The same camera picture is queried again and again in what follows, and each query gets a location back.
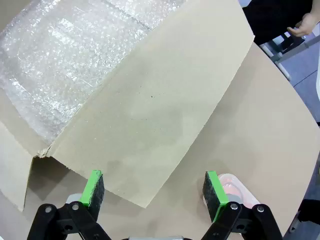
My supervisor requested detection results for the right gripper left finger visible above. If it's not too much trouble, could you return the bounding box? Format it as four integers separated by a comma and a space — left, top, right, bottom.
26, 169, 112, 240

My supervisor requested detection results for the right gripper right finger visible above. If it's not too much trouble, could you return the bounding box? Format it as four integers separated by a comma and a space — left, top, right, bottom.
199, 170, 283, 240

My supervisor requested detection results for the pink glasses case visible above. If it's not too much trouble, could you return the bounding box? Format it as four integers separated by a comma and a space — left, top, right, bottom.
216, 173, 262, 210

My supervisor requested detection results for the person's left forearm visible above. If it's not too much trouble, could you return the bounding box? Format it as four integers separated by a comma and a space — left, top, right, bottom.
308, 0, 320, 17

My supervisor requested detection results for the person's left hand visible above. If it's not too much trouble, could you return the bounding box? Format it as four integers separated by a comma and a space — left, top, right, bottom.
287, 11, 320, 37

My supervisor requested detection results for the large open cardboard box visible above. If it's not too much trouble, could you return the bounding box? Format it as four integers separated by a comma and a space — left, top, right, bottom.
0, 0, 256, 211

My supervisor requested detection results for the clear bubble wrap sheet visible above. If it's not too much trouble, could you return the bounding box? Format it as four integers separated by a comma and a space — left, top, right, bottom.
0, 0, 187, 146

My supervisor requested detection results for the person in black clothes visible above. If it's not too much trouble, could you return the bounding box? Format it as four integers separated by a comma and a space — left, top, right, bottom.
241, 0, 313, 46

